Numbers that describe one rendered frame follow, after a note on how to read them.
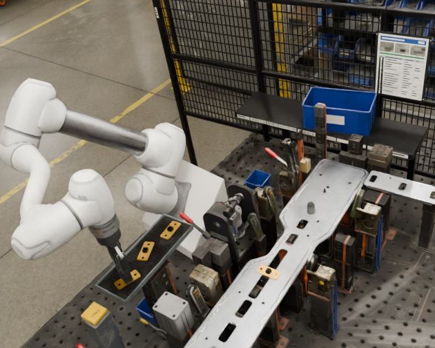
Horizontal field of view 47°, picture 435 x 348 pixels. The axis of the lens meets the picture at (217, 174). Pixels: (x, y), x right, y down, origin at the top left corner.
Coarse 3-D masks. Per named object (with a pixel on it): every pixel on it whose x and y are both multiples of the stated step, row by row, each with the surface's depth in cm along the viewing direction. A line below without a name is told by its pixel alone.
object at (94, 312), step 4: (92, 304) 159; (96, 304) 159; (88, 308) 158; (92, 308) 158; (96, 308) 158; (100, 308) 157; (104, 308) 157; (84, 312) 157; (88, 312) 157; (92, 312) 157; (96, 312) 156; (100, 312) 156; (104, 312) 156; (84, 316) 156; (88, 316) 156; (92, 316) 155; (96, 316) 155; (100, 316) 155; (88, 320) 155; (92, 320) 154; (96, 320) 154
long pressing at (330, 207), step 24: (336, 168) 215; (360, 168) 213; (312, 192) 206; (336, 192) 204; (288, 216) 198; (312, 216) 196; (336, 216) 194; (312, 240) 186; (264, 264) 181; (288, 264) 179; (240, 288) 175; (264, 288) 173; (288, 288) 172; (216, 312) 169; (264, 312) 166; (192, 336) 163; (216, 336) 162; (240, 336) 160
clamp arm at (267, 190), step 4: (264, 188) 196; (268, 188) 196; (264, 192) 196; (268, 192) 196; (272, 192) 198; (264, 196) 198; (268, 196) 197; (272, 196) 199; (268, 200) 198; (272, 200) 200; (272, 204) 200; (276, 204) 202; (272, 208) 200; (276, 208) 201; (272, 212) 201
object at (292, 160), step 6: (288, 138) 201; (282, 144) 200; (288, 144) 200; (294, 144) 198; (288, 150) 200; (288, 156) 202; (294, 156) 205; (288, 162) 204; (294, 162) 207; (288, 168) 207; (294, 168) 209; (294, 174) 207
